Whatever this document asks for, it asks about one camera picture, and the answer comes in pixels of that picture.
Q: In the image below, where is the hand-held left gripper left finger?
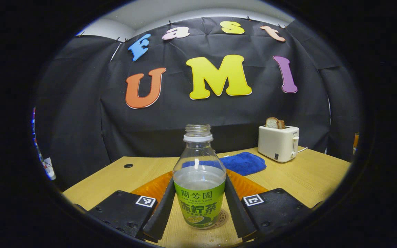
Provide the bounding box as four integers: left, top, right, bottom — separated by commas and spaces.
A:
88, 171, 175, 242

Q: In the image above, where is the blue towel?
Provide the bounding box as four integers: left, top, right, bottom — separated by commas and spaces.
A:
181, 152, 267, 176

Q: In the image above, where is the round wooden coaster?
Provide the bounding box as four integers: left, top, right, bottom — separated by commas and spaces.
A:
214, 208, 228, 228

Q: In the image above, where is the white side table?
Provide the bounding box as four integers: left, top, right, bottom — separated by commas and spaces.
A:
43, 157, 57, 181

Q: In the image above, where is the white toaster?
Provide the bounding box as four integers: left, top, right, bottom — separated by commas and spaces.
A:
258, 125, 300, 163

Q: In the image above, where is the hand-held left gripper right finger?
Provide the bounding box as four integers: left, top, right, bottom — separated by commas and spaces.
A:
224, 169, 312, 240

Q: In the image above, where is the green label water bottle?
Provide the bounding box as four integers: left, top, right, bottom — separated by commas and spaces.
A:
173, 124, 227, 229

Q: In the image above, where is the black backdrop cloth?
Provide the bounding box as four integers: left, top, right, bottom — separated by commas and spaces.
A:
33, 17, 362, 190

